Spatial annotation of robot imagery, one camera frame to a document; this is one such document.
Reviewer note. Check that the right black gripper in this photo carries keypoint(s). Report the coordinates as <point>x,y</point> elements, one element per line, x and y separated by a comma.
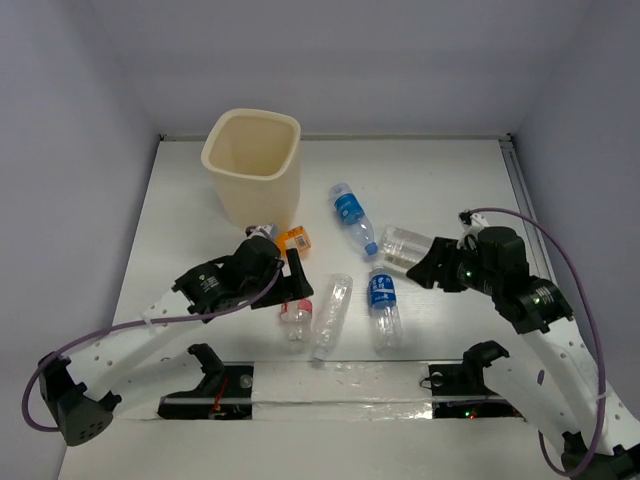
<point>427,270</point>

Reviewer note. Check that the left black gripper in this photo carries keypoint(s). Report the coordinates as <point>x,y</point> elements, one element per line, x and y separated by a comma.
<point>288,279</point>

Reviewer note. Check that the red cap red label bottle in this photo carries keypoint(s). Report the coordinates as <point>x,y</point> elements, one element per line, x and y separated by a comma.
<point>295,319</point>

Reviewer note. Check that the clear crushed label-free bottle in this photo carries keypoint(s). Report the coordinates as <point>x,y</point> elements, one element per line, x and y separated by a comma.
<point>330,320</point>

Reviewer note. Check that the small orange juice bottle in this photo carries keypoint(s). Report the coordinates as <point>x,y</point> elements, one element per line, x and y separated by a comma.
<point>295,238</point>

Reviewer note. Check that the blue label bottle white cap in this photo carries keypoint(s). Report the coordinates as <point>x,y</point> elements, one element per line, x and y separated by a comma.
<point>383,310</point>

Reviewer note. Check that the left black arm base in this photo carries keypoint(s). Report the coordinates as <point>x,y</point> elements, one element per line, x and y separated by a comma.
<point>224,392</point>

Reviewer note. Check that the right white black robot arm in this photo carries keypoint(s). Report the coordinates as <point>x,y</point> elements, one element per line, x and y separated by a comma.
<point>570,403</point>

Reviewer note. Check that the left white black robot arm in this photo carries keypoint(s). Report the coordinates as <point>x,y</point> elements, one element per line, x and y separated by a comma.
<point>86,382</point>

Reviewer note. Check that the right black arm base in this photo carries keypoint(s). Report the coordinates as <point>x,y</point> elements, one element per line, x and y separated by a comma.
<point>459,390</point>

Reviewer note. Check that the cream plastic waste bin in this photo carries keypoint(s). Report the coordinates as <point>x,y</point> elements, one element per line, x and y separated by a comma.
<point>252,156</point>

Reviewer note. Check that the large clear square bottle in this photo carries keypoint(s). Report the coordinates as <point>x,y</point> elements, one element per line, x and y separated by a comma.
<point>401,249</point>

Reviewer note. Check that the shiny tape strip front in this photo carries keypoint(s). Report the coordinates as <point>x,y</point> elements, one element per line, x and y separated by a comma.
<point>340,391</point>

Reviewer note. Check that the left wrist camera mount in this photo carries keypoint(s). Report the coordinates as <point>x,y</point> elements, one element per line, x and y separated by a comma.
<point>268,231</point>

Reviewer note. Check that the aluminium rail right edge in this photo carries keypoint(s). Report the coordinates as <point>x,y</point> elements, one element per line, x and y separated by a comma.
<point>535,238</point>

